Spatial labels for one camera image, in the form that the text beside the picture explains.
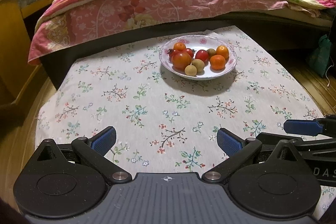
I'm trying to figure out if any large orange mandarin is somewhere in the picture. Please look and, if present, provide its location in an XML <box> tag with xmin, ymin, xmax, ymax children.
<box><xmin>210</xmin><ymin>55</ymin><xmax>226</xmax><ymax>71</ymax></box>

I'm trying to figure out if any tan longan fruit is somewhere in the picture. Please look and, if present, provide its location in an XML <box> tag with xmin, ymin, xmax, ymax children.
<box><xmin>191</xmin><ymin>59</ymin><xmax>205</xmax><ymax>73</ymax></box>
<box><xmin>185</xmin><ymin>65</ymin><xmax>198</xmax><ymax>77</ymax></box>

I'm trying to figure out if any brown longan fruit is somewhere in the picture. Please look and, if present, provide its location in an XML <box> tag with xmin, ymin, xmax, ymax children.
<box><xmin>207</xmin><ymin>48</ymin><xmax>217</xmax><ymax>59</ymax></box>

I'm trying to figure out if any red cherry tomato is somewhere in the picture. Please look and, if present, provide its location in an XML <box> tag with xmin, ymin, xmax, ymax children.
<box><xmin>167</xmin><ymin>49</ymin><xmax>178</xmax><ymax>60</ymax></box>
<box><xmin>195</xmin><ymin>50</ymin><xmax>209</xmax><ymax>63</ymax></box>
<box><xmin>183</xmin><ymin>48</ymin><xmax>195</xmax><ymax>59</ymax></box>

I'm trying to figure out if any large red tomato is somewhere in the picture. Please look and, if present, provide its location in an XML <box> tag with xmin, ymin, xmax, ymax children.
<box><xmin>171</xmin><ymin>52</ymin><xmax>191</xmax><ymax>71</ymax></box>

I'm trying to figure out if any small orange mandarin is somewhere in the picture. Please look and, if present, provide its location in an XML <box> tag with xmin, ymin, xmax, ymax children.
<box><xmin>173</xmin><ymin>42</ymin><xmax>186</xmax><ymax>51</ymax></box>

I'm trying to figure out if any green bag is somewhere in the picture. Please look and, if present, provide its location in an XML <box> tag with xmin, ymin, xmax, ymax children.
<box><xmin>309</xmin><ymin>35</ymin><xmax>333</xmax><ymax>77</ymax></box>

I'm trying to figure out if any floral tablecloth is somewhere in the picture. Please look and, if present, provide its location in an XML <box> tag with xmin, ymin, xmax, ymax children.
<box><xmin>35</xmin><ymin>27</ymin><xmax>322</xmax><ymax>174</ymax></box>

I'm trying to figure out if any white floral plate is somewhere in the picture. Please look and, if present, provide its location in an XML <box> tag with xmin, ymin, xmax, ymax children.
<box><xmin>159</xmin><ymin>35</ymin><xmax>238</xmax><ymax>80</ymax></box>

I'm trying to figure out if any pink floral bed sheet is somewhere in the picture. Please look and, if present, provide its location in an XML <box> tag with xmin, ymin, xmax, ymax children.
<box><xmin>28</xmin><ymin>0</ymin><xmax>331</xmax><ymax>65</ymax></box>

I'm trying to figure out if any wooden cabinet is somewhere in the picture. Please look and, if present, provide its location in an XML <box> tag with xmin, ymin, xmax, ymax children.
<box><xmin>1</xmin><ymin>0</ymin><xmax>53</xmax><ymax>109</ymax></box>

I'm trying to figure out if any dark bed frame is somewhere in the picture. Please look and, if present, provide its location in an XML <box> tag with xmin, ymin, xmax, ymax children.
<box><xmin>41</xmin><ymin>11</ymin><xmax>335</xmax><ymax>88</ymax></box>

